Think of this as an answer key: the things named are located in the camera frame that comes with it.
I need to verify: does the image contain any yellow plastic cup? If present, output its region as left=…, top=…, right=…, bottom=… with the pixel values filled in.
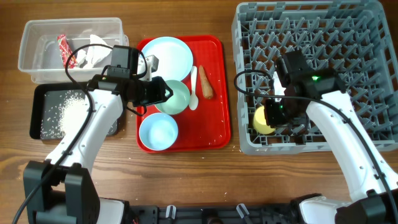
left=253, top=106, right=275, bottom=134

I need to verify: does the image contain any mint green bowl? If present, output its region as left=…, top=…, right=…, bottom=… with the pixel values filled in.
left=155, top=80, right=190, bottom=115

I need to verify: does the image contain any light blue bowl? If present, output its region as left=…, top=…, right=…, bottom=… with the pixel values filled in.
left=139, top=113, right=178, bottom=151

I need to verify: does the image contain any white round plate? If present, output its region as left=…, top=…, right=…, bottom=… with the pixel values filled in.
left=141, top=37, right=193, bottom=81

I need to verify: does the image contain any white plastic spoon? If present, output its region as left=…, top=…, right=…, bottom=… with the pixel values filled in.
left=188, top=66, right=198, bottom=111

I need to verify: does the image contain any white napkin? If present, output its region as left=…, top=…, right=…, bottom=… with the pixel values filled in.
left=83, top=34, right=112, bottom=68

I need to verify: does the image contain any orange carrot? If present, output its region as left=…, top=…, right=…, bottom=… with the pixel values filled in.
left=199, top=65, right=214, bottom=100

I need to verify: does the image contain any pile of white rice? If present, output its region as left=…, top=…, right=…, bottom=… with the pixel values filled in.
left=40, top=90, right=88, bottom=140

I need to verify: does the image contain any red snack wrapper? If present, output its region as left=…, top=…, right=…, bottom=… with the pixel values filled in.
left=57, top=34, right=77, bottom=68

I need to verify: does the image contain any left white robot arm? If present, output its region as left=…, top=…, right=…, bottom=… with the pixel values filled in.
left=13, top=45, right=173, bottom=223

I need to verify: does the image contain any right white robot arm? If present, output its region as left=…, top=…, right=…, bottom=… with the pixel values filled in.
left=265, top=50, right=397, bottom=223

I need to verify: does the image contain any black waste tray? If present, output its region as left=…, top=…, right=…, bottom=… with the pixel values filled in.
left=29, top=82, right=119, bottom=141

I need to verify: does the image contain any clear plastic waste bin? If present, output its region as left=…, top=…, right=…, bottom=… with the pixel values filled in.
left=18, top=17, right=129, bottom=84

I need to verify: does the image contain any grey dishwasher rack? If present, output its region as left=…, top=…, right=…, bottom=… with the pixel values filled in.
left=231, top=1, right=397, bottom=155

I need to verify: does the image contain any small white paper scrap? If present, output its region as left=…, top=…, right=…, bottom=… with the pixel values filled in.
left=76, top=49, right=86, bottom=67

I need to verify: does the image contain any red serving tray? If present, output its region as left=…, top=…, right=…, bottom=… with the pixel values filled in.
left=136, top=34, right=232, bottom=154

